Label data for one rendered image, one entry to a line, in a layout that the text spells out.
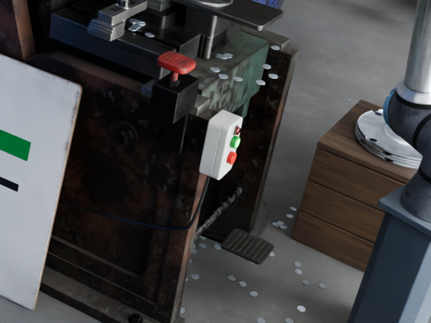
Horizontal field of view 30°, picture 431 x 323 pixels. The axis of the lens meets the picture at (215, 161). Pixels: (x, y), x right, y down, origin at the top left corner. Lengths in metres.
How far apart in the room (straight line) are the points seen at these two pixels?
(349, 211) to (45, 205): 0.89
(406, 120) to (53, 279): 0.97
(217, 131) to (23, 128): 0.50
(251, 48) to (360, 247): 0.72
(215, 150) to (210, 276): 0.64
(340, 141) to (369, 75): 1.44
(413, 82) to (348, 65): 1.93
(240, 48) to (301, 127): 1.15
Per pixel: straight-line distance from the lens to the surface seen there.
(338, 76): 3.66
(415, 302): 2.01
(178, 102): 1.62
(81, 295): 2.10
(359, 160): 2.29
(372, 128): 2.41
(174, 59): 1.61
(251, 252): 2.12
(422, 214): 1.89
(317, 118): 3.24
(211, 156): 1.72
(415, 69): 1.87
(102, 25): 1.79
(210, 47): 1.90
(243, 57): 1.98
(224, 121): 1.70
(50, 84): 1.88
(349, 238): 2.41
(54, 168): 1.92
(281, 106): 2.20
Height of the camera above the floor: 1.42
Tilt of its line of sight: 31 degrees down
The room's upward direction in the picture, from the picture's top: 12 degrees clockwise
